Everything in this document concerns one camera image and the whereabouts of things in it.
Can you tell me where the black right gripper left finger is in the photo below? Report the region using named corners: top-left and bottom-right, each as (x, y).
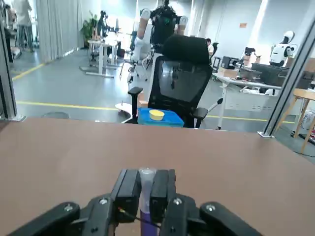
top-left (7, 168), bottom-right (142, 236)

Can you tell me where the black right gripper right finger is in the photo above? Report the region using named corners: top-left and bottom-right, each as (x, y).
top-left (149, 168), bottom-right (264, 236)

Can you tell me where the purple marker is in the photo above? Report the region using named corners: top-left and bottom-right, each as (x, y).
top-left (138, 167), bottom-right (158, 236)

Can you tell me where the blue plastic bin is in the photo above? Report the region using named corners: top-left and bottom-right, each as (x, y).
top-left (137, 107), bottom-right (185, 128)

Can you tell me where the yellow bowl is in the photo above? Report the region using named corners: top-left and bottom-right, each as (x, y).
top-left (149, 109), bottom-right (165, 121)

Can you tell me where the black mesh office chair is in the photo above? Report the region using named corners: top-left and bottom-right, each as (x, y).
top-left (127, 34), bottom-right (224, 129)

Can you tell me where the white table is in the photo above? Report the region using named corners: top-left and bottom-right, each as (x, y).
top-left (212, 72), bottom-right (283, 130)

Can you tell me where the white desk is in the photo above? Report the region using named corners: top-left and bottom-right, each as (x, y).
top-left (78, 39), bottom-right (119, 79)

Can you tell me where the cardboard box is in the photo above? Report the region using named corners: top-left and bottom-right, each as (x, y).
top-left (217, 66), bottom-right (241, 77)

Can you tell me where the black box device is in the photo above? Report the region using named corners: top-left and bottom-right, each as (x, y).
top-left (220, 56), bottom-right (240, 70)

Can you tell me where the person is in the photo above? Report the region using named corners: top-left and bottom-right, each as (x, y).
top-left (205, 37), bottom-right (215, 58)
top-left (11, 0), bottom-right (34, 53)

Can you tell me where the dark storage crate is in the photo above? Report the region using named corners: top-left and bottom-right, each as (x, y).
top-left (240, 62), bottom-right (291, 86)

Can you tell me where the green potted plant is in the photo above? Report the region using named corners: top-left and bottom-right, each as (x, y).
top-left (80, 10), bottom-right (99, 49)

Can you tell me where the black humanoid robot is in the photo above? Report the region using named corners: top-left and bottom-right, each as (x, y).
top-left (127, 0), bottom-right (189, 83)

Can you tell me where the wooden stool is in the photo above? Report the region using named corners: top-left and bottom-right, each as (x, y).
top-left (292, 88), bottom-right (315, 153)

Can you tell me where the grey curtain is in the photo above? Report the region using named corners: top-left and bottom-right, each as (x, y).
top-left (35, 0), bottom-right (84, 64)

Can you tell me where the white humanoid robot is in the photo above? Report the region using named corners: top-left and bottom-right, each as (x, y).
top-left (269, 30), bottom-right (296, 67)

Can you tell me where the aluminium frame post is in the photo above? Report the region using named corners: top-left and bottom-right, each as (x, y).
top-left (0, 23), bottom-right (27, 122)
top-left (257, 35), bottom-right (315, 139)

